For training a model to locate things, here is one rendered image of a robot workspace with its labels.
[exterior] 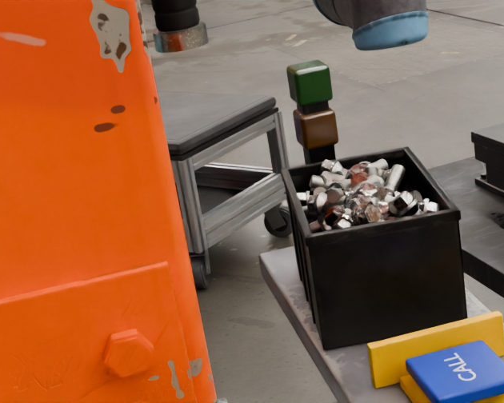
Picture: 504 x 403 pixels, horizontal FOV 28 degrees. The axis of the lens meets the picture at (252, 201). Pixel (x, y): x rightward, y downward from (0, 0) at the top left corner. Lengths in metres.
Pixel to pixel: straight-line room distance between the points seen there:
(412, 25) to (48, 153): 0.83
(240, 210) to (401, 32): 1.08
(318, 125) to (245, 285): 1.10
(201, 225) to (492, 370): 1.35
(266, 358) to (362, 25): 0.83
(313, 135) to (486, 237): 0.48
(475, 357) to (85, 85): 0.51
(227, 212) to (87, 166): 1.76
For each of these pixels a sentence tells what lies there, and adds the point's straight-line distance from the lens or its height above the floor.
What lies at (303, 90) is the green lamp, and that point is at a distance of 1.08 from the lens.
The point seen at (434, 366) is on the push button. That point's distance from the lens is 0.84.
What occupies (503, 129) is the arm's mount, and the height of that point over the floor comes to 0.39.
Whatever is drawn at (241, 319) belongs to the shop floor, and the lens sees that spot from 2.02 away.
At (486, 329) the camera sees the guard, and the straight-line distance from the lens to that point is 0.88.
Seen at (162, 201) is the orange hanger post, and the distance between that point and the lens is 0.42.
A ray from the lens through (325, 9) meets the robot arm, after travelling 1.34.
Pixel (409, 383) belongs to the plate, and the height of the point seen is 0.46.
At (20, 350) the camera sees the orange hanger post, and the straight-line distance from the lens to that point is 0.44.
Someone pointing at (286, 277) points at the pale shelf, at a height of 0.45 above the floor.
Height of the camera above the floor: 0.90
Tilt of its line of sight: 20 degrees down
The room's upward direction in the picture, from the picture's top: 10 degrees counter-clockwise
